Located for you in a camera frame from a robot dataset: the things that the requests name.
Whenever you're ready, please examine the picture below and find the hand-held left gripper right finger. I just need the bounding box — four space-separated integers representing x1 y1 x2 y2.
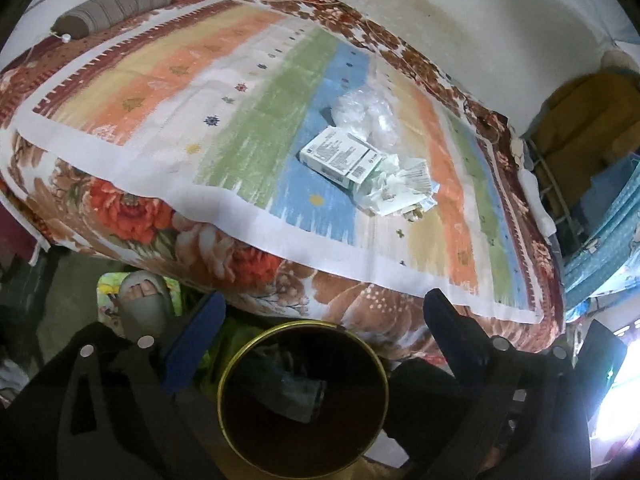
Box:
415 289 591 480

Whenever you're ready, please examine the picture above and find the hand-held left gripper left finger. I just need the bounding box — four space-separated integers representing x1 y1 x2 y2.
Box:
20 292 226 480

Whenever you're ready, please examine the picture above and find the brown bin with gold rim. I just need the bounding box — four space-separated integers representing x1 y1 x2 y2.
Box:
217 322 390 480

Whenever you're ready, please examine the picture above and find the white medicine box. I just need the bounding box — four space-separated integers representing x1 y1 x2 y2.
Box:
299 127 384 187

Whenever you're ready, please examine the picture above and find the clear plastic bag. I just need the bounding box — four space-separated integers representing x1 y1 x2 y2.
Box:
332 87 398 153

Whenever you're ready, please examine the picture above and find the neon green cloth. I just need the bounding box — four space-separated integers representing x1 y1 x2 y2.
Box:
200 305 263 391

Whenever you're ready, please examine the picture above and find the person's foot in grey sandal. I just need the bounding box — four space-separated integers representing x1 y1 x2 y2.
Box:
117 270 173 346

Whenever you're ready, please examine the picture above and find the teal plastic wrapper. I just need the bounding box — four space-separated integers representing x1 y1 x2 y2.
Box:
265 355 326 421

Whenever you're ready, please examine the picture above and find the blue printed cloth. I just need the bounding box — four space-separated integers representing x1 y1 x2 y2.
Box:
562 160 640 311

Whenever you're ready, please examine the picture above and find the brown floral blanket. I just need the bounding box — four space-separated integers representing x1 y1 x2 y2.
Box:
0 0 568 361

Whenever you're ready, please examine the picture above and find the white cloth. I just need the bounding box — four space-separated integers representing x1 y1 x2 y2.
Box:
517 167 558 236

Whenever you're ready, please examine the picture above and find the metal rack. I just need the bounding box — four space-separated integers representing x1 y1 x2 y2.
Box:
525 137 581 256

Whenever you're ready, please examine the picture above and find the dark red cloth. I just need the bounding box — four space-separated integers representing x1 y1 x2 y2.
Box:
0 195 41 266

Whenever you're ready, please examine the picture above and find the yellow hanging garment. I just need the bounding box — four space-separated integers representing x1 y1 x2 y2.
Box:
530 72 640 171

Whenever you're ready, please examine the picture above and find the colourful striped mat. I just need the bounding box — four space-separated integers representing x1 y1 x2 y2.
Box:
10 2 546 326

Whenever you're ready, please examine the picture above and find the beige cloth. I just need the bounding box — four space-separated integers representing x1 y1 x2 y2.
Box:
600 50 640 81

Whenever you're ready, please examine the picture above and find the brown striped bolster pillow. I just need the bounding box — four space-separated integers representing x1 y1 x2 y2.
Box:
52 0 173 41

